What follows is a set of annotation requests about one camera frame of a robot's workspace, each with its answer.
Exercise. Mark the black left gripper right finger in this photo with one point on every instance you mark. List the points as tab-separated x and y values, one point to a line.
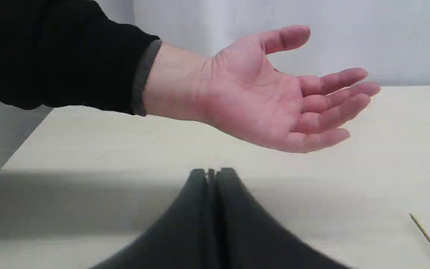
248	237

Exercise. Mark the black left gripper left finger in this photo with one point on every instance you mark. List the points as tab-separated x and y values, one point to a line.
177	240

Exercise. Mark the black sleeved forearm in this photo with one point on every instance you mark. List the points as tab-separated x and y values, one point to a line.
69	53

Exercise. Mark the open bare human hand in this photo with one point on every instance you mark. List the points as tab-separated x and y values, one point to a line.
243	95

